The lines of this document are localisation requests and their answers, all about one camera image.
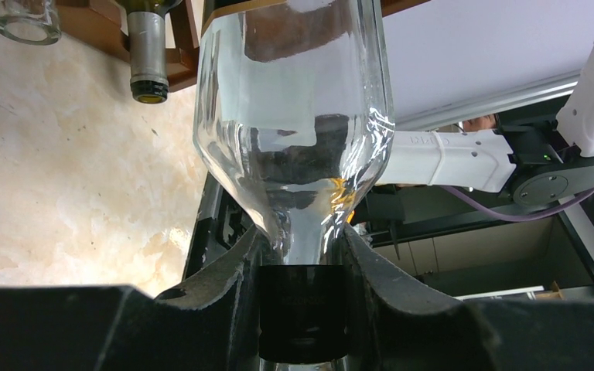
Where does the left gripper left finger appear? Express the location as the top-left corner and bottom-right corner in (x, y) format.
(0, 229), (261, 370)

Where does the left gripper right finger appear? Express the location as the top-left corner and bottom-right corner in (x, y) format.
(343, 226), (594, 370)

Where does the clear square spirit bottle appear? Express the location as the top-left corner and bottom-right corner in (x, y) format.
(193, 1), (394, 370)

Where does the olive wine bottle grey cap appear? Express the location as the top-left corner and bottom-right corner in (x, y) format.
(116, 0), (180, 104)

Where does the brown wooden wine rack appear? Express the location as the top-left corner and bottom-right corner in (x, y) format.
(53, 0), (432, 94)

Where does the slim clear glass bottle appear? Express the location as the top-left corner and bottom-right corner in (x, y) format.
(0, 0), (62, 46)

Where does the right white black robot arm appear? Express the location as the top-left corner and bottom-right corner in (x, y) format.
(379, 44), (594, 206)

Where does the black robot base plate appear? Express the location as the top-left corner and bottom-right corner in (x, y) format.
(182, 173), (254, 279)

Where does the aluminium frame rail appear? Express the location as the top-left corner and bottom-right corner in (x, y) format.
(395, 70), (581, 131)

